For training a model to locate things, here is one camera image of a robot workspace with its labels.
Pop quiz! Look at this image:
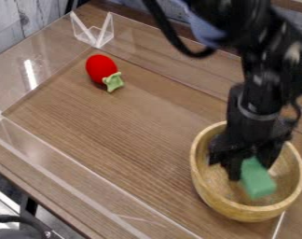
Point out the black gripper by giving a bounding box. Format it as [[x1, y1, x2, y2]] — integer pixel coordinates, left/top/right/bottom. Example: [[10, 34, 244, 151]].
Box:
[[208, 84, 294, 181]]

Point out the green rectangular block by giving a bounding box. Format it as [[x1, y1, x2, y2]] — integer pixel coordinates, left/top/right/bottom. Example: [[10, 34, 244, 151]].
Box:
[[240, 157, 276, 200]]

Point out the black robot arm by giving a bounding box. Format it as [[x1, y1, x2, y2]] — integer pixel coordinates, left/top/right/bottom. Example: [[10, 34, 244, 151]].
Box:
[[176, 0, 302, 181]]

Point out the brown wooden bowl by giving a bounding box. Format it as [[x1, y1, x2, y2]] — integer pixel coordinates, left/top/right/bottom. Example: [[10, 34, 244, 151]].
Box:
[[190, 121, 302, 223]]

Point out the red plush strawberry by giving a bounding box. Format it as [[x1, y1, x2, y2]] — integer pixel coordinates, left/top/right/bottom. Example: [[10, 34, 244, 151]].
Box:
[[86, 54, 123, 92]]

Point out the black cable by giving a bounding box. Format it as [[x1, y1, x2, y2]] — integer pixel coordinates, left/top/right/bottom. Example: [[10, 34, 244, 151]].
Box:
[[142, 0, 219, 59]]

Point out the clear acrylic enclosure wall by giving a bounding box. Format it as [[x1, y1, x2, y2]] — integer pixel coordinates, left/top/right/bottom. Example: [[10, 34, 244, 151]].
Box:
[[0, 10, 302, 239]]

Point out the black table leg bracket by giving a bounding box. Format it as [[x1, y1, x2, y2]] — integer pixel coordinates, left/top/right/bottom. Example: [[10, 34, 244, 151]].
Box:
[[18, 192, 76, 239]]

